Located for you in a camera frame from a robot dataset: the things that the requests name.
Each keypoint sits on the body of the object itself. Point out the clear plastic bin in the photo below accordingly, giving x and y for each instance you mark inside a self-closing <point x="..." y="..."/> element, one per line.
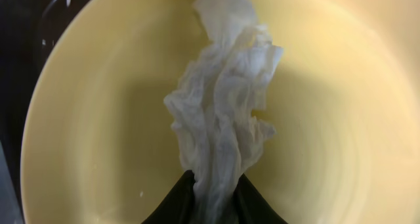
<point x="11" y="207"/>

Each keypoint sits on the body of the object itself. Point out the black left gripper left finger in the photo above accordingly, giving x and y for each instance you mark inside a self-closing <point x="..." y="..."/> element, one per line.
<point x="177" y="206"/>

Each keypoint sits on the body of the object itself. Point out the dark brown tray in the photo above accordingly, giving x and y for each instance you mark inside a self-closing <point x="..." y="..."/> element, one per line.
<point x="29" y="31"/>

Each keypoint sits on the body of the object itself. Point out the yellow plate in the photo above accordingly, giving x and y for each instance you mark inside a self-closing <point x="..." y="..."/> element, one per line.
<point x="98" y="147"/>

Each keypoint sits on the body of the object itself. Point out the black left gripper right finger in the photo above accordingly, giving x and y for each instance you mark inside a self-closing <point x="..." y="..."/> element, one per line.
<point x="251" y="207"/>

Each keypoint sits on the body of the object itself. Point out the white tissue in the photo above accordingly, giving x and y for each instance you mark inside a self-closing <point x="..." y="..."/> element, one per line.
<point x="218" y="136"/>

